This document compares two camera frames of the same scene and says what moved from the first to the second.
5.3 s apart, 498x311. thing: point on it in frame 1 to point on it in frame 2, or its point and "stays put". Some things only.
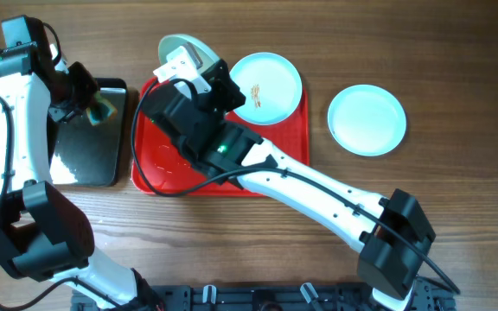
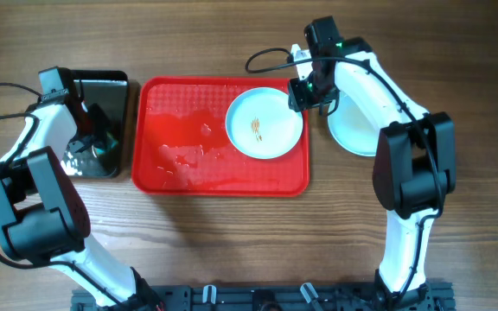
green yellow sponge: x=101 y=111 to x=109 y=143
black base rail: x=262 y=296 stays put
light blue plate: x=206 y=56 to x=364 y=106
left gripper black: x=91 y=85 to x=81 y=141
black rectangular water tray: x=82 y=154 stays put
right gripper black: x=221 y=81 to x=301 y=100
